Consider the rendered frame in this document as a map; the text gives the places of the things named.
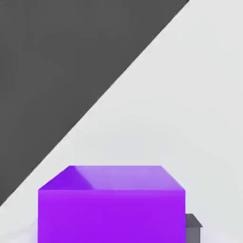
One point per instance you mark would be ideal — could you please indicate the small purple cube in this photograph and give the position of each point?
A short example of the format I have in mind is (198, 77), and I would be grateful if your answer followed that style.
(111, 214)

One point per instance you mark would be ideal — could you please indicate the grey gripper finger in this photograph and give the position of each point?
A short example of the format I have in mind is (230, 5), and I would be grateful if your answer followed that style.
(192, 229)

